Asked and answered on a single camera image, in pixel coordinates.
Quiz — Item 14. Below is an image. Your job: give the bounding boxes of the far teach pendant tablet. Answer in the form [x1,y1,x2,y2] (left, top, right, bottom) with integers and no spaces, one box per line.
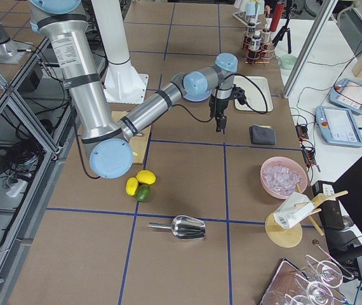
[329,78,362,115]

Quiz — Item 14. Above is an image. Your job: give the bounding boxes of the metal scoop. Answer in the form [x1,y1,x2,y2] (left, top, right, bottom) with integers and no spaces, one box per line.
[148,215,206,240]

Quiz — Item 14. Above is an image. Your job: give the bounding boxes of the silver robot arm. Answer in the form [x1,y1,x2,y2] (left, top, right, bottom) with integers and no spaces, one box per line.
[29,1,238,179]

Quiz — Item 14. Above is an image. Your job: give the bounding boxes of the pink bowl of ice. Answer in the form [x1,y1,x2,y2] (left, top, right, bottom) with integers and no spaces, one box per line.
[260,156,308,199]

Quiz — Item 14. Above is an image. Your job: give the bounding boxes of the green lime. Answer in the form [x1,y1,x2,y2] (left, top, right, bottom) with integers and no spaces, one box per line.
[135,184,151,202]

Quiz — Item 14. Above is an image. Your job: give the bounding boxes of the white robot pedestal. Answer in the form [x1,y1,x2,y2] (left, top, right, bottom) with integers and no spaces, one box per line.
[91,0,149,104]

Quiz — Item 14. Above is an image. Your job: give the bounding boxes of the white wire cup rack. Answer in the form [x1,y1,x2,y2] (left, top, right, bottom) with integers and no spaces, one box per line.
[232,0,265,25]

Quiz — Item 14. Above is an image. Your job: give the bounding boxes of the wooden cup tree stand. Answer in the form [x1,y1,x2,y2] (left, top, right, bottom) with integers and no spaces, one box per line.
[265,191,348,248]

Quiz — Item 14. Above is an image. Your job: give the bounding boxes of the yellow lemon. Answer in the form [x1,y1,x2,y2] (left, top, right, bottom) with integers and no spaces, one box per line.
[125,177,139,196]
[136,170,156,185]

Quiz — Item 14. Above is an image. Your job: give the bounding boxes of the blue plastic plate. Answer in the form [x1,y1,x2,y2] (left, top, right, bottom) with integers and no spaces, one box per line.
[183,90,211,102]

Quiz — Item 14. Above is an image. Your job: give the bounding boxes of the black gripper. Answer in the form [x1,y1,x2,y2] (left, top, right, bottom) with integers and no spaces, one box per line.
[209,95,229,132]

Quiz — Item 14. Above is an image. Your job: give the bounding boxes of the mint green bowl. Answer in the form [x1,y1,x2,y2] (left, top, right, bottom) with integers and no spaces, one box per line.
[279,54,297,70]

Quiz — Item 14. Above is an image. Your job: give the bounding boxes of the red cylinder bottle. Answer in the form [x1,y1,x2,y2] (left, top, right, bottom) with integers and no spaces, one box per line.
[270,1,285,32]

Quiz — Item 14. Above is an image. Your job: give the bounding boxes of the copper wire bottle rack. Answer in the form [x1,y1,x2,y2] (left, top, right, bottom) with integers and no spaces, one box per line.
[241,21,274,64]

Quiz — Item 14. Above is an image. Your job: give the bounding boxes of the cream bear tray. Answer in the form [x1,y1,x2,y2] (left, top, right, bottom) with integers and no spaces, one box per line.
[234,76,273,112]

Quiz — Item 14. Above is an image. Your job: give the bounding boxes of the wooden cutting board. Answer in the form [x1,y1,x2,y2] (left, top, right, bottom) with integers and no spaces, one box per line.
[111,109,151,165]

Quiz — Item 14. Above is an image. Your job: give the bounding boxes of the teach pendant tablet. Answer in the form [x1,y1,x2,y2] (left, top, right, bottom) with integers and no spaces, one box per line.
[329,78,362,115]
[315,106,362,147]

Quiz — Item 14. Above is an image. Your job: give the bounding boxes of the black camera tripod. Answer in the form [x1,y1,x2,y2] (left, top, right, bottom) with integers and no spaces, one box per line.
[272,0,293,54]

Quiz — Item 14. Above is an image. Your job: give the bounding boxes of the near teach pendant tablet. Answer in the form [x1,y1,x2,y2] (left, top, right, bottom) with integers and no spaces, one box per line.
[315,106,362,147]

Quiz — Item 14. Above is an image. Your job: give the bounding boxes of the clear wine glasses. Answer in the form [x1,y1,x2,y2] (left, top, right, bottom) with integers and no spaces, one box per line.
[259,252,354,305]

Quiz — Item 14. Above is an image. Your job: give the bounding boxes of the white paper carton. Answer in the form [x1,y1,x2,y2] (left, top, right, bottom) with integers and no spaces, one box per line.
[273,192,314,229]

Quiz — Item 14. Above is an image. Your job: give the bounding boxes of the grey folded cloth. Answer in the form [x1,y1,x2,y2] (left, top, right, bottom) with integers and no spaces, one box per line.
[249,125,276,145]

